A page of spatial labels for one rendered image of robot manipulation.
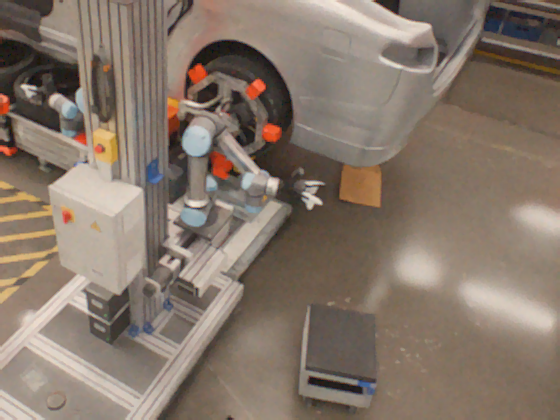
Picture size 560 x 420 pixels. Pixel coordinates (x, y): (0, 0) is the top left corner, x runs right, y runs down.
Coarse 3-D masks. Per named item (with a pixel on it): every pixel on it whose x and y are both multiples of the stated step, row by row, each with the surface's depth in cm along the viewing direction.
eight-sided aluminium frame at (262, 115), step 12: (216, 72) 354; (204, 84) 357; (228, 84) 348; (240, 84) 344; (192, 96) 367; (252, 108) 346; (264, 108) 349; (264, 120) 348; (216, 144) 384; (252, 144) 364
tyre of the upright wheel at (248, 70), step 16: (208, 64) 361; (224, 64) 353; (240, 64) 352; (256, 64) 355; (240, 80) 352; (256, 80) 346; (272, 80) 353; (272, 96) 349; (288, 96) 362; (272, 112) 351; (288, 112) 363; (272, 144) 366
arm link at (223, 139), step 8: (208, 112) 255; (216, 120) 255; (224, 128) 259; (216, 136) 258; (224, 136) 260; (224, 144) 260; (232, 144) 261; (224, 152) 264; (232, 152) 262; (240, 152) 263; (232, 160) 265; (240, 160) 264; (248, 160) 265; (240, 168) 266; (248, 168) 265; (256, 168) 268
